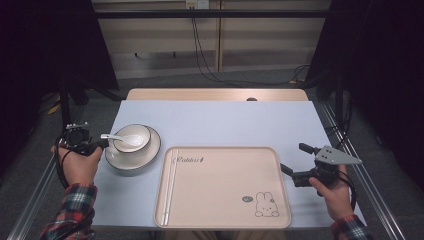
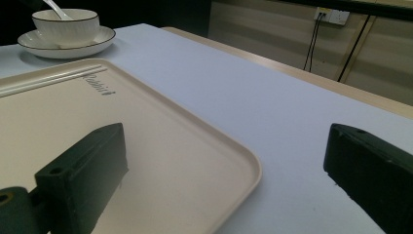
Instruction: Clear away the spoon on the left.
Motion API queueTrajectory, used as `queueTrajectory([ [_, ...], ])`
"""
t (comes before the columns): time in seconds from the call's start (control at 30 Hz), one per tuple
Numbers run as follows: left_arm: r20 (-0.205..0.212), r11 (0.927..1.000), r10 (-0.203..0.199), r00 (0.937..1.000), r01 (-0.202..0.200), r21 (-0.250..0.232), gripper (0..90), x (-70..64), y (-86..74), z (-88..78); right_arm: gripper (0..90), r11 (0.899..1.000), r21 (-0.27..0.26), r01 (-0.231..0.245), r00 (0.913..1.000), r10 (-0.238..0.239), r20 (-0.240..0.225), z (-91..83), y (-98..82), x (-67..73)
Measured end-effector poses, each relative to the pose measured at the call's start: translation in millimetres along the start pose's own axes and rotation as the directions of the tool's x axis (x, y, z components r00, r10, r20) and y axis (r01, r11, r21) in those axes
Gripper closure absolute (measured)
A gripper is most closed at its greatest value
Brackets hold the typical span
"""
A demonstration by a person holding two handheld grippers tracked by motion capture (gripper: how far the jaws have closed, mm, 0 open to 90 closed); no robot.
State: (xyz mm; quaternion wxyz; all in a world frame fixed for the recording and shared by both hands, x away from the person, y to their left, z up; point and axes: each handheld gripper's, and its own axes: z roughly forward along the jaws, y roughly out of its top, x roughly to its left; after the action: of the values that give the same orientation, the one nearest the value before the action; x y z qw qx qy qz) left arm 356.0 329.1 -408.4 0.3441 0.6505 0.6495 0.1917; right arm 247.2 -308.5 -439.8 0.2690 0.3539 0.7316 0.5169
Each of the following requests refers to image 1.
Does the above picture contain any person's right hand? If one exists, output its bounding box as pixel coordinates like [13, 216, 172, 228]
[308, 164, 355, 221]

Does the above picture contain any left hand-held gripper black cable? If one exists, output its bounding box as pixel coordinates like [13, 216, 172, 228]
[54, 134, 72, 190]

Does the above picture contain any person's left hand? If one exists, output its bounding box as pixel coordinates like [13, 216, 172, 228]
[49, 141, 104, 188]

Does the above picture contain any aluminium floor rail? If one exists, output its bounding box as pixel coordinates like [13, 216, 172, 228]
[6, 109, 86, 240]
[319, 101, 406, 240]

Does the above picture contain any beige tray with rabbit print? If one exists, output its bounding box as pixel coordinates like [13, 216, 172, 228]
[153, 145, 292, 230]

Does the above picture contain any right hand-held gripper black cable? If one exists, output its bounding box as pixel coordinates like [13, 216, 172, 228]
[339, 173, 358, 213]

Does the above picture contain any black curtain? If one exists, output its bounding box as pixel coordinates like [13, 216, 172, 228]
[304, 0, 424, 191]
[0, 0, 119, 174]

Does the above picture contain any white chopstick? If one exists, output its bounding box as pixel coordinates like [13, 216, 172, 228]
[160, 149, 176, 226]
[163, 149, 180, 227]

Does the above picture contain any white bowl with black rim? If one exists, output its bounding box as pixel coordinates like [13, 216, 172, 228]
[112, 124, 152, 154]

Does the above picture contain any pale blue table sheet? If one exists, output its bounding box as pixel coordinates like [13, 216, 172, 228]
[91, 99, 367, 229]

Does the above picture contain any yellow floor tape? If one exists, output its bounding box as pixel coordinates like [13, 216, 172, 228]
[47, 96, 63, 116]

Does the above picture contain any black stand post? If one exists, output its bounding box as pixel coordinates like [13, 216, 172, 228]
[334, 73, 345, 128]
[59, 76, 72, 129]

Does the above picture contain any white plate with black rim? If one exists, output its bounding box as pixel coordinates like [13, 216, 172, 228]
[104, 125, 162, 172]

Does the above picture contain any hand-held gripper black cable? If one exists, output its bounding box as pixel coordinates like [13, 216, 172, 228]
[339, 173, 358, 213]
[54, 134, 72, 190]

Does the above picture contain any black horizontal frame bar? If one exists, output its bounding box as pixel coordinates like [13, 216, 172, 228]
[93, 9, 334, 19]

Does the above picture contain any white ceramic spoon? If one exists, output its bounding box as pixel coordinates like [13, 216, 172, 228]
[100, 133, 145, 148]

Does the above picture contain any black wall cable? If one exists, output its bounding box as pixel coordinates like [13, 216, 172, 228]
[191, 18, 311, 88]

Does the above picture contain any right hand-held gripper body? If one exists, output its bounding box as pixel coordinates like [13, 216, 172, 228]
[291, 145, 364, 198]

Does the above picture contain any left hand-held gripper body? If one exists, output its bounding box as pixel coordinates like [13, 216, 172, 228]
[59, 122, 101, 157]

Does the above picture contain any white wall socket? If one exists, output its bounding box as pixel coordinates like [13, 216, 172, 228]
[185, 0, 210, 10]

